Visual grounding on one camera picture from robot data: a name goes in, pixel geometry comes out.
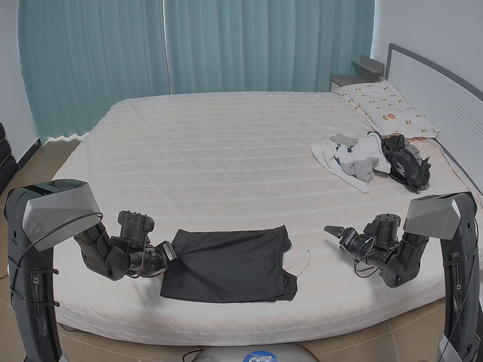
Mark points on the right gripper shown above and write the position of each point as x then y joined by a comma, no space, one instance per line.
349,240

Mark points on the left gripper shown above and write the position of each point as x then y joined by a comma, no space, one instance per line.
168,254

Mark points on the black T-shirt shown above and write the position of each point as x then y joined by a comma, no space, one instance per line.
226,266

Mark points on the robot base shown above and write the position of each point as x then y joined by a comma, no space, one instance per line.
256,356

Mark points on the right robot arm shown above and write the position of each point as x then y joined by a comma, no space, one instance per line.
437,213

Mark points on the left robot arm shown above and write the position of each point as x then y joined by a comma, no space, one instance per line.
53,213

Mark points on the pile of clothes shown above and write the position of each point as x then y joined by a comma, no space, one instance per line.
366,157

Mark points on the bed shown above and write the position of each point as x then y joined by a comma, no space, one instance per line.
226,145

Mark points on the white printed pillow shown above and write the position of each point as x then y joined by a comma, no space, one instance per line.
388,106

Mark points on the grey bedside table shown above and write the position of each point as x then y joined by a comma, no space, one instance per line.
345,78

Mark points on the dark grey chest of drawers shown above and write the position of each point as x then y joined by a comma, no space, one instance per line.
5,157

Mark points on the blue-green curtain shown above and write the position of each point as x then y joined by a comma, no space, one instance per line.
268,32
98,51

